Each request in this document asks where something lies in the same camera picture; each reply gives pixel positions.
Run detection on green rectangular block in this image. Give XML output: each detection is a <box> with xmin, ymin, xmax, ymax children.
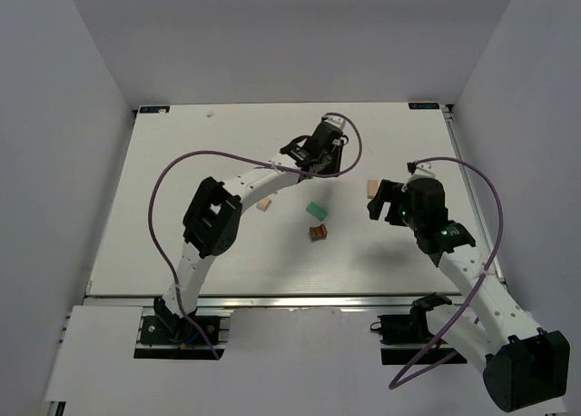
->
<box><xmin>305</xmin><ymin>202</ymin><xmax>328</xmax><ymax>222</ymax></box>

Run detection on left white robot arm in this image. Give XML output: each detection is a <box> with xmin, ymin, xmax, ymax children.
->
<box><xmin>153</xmin><ymin>113</ymin><xmax>349</xmax><ymax>332</ymax></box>

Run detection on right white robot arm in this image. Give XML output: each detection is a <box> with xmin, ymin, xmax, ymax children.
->
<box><xmin>368</xmin><ymin>177</ymin><xmax>570</xmax><ymax>412</ymax></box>

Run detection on beige arch block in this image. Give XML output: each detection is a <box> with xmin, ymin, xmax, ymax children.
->
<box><xmin>256</xmin><ymin>198</ymin><xmax>271</xmax><ymax>212</ymax></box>

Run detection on brown notched block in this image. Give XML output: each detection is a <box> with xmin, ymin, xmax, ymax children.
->
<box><xmin>309</xmin><ymin>224</ymin><xmax>328</xmax><ymax>242</ymax></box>

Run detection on right blue corner label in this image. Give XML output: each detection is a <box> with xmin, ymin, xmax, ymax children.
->
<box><xmin>408</xmin><ymin>102</ymin><xmax>440</xmax><ymax>110</ymax></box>

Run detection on blue corner label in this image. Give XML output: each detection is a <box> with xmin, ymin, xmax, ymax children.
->
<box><xmin>138</xmin><ymin>105</ymin><xmax>170</xmax><ymax>114</ymax></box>
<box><xmin>408</xmin><ymin>102</ymin><xmax>440</xmax><ymax>110</ymax></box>

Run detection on left blue corner label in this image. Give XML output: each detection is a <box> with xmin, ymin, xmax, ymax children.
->
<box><xmin>138</xmin><ymin>105</ymin><xmax>170</xmax><ymax>114</ymax></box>

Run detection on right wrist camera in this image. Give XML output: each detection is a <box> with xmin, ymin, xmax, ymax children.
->
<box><xmin>407</xmin><ymin>162</ymin><xmax>436</xmax><ymax>183</ymax></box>

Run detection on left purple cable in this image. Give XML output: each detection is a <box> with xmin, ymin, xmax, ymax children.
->
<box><xmin>148</xmin><ymin>111</ymin><xmax>363</xmax><ymax>361</ymax></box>

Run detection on purple cable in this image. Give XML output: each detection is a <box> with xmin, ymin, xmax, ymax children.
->
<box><xmin>148</xmin><ymin>111</ymin><xmax>363</xmax><ymax>361</ymax></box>
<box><xmin>389</xmin><ymin>157</ymin><xmax>505</xmax><ymax>390</ymax></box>

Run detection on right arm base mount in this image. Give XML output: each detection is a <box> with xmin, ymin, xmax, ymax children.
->
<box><xmin>368</xmin><ymin>293</ymin><xmax>453</xmax><ymax>366</ymax></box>

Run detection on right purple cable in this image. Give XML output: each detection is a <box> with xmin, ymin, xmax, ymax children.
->
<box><xmin>389</xmin><ymin>157</ymin><xmax>505</xmax><ymax>390</ymax></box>

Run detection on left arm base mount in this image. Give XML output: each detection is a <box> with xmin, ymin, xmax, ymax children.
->
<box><xmin>133</xmin><ymin>297</ymin><xmax>230</xmax><ymax>361</ymax></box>

